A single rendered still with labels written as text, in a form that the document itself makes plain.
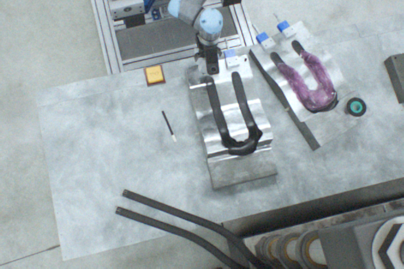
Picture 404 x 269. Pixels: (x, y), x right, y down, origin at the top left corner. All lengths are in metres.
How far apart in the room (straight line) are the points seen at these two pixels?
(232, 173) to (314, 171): 0.34
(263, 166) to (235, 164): 0.11
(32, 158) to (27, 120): 0.23
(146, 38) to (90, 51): 0.41
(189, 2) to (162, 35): 1.14
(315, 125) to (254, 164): 0.29
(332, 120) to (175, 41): 1.14
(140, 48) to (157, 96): 0.76
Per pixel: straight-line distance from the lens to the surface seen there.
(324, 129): 1.97
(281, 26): 2.12
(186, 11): 1.65
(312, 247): 1.21
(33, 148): 2.91
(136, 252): 2.75
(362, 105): 2.01
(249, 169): 1.92
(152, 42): 2.77
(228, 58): 1.98
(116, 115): 2.03
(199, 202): 1.95
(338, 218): 2.06
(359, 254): 0.79
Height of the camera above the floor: 2.74
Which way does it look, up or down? 75 degrees down
